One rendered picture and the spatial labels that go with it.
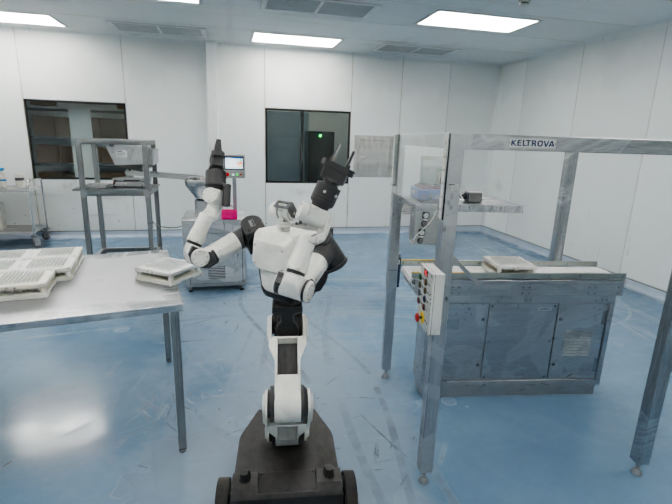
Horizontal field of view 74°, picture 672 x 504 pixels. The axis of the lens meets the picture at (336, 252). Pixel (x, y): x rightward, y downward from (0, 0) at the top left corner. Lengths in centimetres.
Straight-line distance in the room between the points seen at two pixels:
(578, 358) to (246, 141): 566
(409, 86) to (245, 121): 275
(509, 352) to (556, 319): 36
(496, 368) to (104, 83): 644
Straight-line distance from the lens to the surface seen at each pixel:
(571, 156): 321
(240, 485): 209
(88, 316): 224
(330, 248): 172
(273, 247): 183
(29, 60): 791
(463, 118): 839
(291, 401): 184
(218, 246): 199
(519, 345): 312
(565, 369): 335
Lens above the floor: 159
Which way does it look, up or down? 14 degrees down
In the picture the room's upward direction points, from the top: 2 degrees clockwise
